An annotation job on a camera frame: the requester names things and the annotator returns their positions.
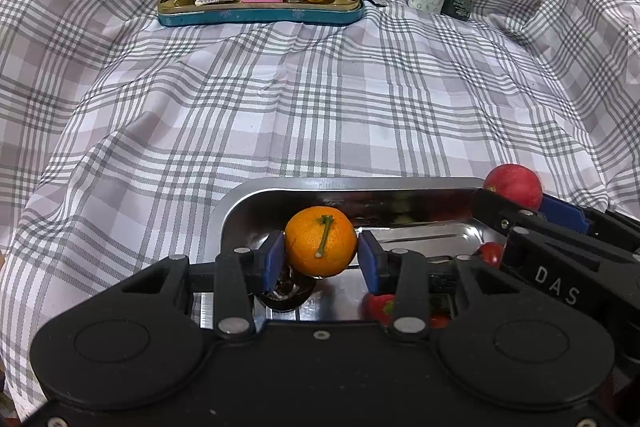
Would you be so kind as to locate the stainless steel tray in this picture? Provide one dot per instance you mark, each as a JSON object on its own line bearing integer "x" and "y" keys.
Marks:
{"x": 429, "y": 215}

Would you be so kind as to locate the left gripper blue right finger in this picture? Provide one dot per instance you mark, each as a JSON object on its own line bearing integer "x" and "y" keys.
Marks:
{"x": 401, "y": 273}

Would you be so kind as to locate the orange mandarin with stem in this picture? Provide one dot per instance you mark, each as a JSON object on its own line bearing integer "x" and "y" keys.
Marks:
{"x": 320, "y": 241}

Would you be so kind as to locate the plaid grey white cloth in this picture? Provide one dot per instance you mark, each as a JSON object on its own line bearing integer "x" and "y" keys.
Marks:
{"x": 119, "y": 135}

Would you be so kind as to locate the large red radish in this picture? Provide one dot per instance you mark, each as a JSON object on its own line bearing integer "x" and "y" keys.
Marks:
{"x": 516, "y": 183}

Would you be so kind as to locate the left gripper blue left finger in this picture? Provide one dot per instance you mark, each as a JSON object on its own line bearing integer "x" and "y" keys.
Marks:
{"x": 239, "y": 275}

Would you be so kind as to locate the red tomato without stem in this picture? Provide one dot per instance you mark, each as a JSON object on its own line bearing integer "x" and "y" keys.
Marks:
{"x": 491, "y": 253}

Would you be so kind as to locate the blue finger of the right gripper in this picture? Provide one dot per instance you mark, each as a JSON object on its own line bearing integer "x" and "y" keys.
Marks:
{"x": 499, "y": 213}
{"x": 563, "y": 214}

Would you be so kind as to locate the red tomato with stem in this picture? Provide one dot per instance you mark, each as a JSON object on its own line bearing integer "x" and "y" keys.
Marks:
{"x": 378, "y": 308}

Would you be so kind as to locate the small pink radish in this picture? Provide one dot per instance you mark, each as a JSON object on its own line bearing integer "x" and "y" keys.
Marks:
{"x": 439, "y": 321}

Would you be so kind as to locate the dark mangosteen front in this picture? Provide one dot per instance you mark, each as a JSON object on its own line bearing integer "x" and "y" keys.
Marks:
{"x": 291, "y": 291}

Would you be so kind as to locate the blue snack tray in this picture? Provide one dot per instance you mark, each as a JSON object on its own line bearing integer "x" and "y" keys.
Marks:
{"x": 176, "y": 13}

